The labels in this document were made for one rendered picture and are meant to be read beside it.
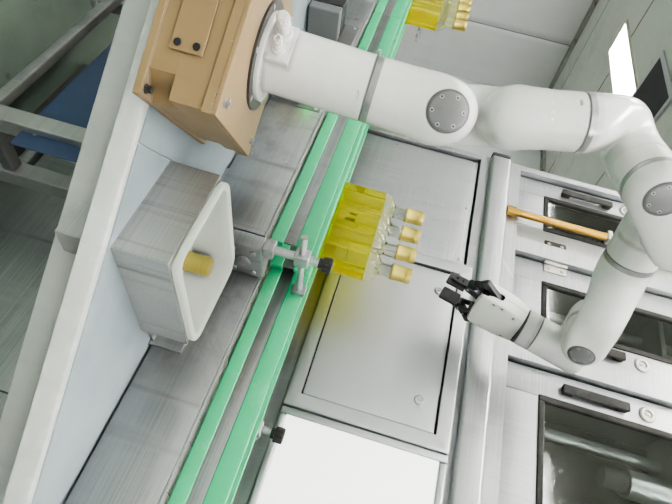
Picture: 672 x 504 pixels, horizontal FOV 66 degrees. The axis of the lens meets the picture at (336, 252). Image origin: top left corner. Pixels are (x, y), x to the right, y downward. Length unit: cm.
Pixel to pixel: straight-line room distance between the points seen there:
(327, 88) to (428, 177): 86
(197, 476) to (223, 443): 6
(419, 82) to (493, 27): 656
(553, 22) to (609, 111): 648
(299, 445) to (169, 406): 28
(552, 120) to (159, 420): 72
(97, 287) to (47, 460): 23
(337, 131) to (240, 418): 64
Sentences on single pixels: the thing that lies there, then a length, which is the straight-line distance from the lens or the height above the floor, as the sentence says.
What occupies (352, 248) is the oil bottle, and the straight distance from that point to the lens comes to 109.
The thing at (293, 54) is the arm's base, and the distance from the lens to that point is 75.
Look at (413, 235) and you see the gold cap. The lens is 117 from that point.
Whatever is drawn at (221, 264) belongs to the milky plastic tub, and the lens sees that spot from 93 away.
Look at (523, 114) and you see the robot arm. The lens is 77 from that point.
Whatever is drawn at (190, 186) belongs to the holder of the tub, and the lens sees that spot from 77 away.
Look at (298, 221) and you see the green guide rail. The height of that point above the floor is 92.
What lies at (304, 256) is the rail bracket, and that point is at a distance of 90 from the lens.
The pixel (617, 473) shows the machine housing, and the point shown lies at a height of 168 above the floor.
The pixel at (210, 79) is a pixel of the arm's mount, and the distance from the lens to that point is 65.
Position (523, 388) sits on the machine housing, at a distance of 127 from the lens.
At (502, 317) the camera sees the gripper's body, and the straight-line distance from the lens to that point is 109.
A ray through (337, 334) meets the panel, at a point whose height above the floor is 105.
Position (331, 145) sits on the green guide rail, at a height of 92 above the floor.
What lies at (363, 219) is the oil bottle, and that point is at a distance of 115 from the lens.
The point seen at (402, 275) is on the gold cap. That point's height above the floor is 114.
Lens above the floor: 107
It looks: 4 degrees down
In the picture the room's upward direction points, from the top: 106 degrees clockwise
